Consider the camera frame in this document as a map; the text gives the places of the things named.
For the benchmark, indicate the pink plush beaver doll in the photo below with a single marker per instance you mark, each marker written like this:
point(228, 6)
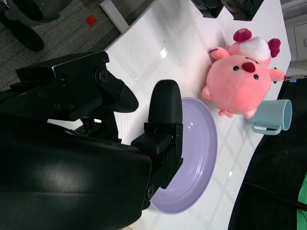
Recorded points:
point(237, 86)

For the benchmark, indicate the black robot foot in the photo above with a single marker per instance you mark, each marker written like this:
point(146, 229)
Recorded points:
point(28, 38)

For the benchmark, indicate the small blue clip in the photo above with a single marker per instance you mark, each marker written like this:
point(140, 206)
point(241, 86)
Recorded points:
point(293, 80)

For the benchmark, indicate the white cabinet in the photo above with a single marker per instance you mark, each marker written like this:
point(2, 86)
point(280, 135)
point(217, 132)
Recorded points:
point(297, 36)

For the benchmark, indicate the green cloth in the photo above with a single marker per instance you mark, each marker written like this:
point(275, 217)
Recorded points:
point(302, 215)

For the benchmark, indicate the purple round plate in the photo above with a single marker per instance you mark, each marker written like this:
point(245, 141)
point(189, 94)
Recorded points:
point(196, 155)

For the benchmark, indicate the black backdrop curtain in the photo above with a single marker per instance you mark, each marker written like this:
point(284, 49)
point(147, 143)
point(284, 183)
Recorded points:
point(268, 167)

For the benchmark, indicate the white table leg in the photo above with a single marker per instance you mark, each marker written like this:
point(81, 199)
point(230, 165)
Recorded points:
point(115, 14)

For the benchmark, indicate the grey robot leg shell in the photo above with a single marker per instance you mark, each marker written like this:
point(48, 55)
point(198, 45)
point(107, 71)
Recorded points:
point(48, 14)

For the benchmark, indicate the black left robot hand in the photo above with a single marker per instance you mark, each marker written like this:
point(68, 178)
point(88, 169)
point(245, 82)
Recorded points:
point(239, 9)

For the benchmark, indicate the red square floor marker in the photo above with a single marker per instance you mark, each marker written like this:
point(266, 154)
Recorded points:
point(91, 20)

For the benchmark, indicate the light blue mug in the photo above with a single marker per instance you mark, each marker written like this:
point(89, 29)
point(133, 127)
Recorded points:
point(271, 112)

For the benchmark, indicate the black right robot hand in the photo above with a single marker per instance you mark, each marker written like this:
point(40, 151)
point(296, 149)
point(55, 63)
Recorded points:
point(60, 167)

